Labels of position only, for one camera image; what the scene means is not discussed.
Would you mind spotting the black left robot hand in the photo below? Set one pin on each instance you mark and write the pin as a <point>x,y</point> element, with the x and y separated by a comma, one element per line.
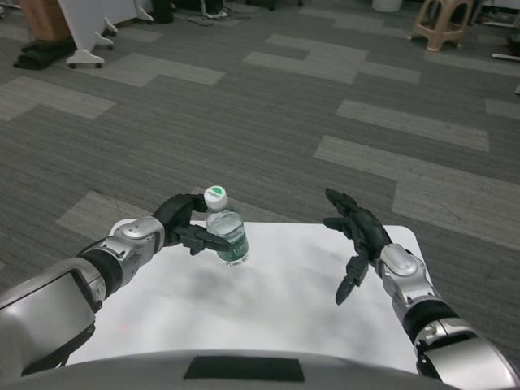
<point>178,209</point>

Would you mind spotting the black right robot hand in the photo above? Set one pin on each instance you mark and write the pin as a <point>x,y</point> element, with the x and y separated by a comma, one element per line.
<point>369,231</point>

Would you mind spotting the clear water bottle green-white cap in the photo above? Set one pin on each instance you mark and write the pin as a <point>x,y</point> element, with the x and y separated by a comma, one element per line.
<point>227,227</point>

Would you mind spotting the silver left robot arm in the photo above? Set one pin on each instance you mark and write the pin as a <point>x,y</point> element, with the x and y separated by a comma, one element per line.
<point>134,235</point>

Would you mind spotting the black waste bin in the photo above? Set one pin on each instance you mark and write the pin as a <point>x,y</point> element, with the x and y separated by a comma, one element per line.
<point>162,10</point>

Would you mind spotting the black bag on floor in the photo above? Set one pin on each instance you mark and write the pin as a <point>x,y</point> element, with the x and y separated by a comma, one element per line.
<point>40,55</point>

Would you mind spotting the beige plastic stool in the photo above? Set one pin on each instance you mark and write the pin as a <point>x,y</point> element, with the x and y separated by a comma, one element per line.
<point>440,35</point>

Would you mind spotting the white partition panel on casters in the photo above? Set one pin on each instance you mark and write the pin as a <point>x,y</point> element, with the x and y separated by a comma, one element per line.
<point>122,8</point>
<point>79,20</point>

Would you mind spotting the white desk foot bar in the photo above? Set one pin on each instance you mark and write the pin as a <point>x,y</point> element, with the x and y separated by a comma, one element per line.
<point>508,57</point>

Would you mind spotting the white cylindrical bin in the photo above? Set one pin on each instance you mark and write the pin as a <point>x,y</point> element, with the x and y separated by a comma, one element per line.
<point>386,5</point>

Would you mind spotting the brown cardboard box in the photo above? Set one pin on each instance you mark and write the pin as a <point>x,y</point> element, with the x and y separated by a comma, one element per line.
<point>40,18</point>

